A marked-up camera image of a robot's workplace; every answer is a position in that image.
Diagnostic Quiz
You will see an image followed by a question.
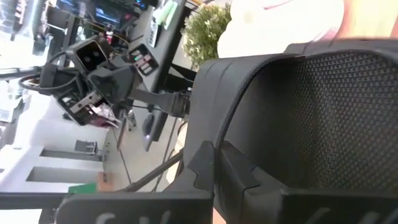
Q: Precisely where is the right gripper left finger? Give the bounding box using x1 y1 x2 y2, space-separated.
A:
167 140 216 192

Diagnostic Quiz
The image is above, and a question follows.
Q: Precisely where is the green potted plant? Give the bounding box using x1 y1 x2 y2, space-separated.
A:
181 2 233 70

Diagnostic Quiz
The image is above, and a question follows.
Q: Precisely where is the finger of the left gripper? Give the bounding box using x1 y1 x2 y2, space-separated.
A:
128 88 191 119

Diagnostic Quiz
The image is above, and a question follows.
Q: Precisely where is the black aluminium table frame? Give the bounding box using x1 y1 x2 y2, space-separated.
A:
123 148 185 193

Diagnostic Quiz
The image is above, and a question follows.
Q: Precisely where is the black foam slide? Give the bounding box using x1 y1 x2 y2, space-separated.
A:
182 37 398 195

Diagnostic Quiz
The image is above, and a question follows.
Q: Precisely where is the pink foam slide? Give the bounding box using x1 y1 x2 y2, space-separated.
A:
216 0 346 59

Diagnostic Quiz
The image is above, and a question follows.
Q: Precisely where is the black computer mouse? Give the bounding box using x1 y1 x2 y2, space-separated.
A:
142 113 156 138

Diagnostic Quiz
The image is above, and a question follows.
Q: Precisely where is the computer monitor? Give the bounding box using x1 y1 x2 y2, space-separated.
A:
92 5 123 29

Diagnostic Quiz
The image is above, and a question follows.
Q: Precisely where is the dark desk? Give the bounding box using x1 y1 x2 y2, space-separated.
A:
123 0 194 152

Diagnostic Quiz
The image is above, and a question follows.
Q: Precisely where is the white cabinet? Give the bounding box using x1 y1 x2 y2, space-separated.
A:
0 117 108 194

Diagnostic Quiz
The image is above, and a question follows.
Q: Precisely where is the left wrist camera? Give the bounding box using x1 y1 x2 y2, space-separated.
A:
67 37 109 72

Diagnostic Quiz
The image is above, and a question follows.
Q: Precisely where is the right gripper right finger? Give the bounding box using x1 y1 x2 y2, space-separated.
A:
214 140 281 224

